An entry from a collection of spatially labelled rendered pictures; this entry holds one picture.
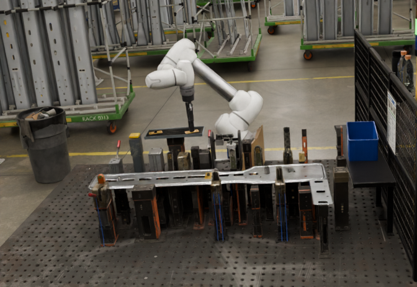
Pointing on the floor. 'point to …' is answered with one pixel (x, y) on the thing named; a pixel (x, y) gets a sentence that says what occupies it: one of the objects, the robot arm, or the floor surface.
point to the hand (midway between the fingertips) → (191, 125)
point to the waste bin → (45, 141)
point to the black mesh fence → (374, 64)
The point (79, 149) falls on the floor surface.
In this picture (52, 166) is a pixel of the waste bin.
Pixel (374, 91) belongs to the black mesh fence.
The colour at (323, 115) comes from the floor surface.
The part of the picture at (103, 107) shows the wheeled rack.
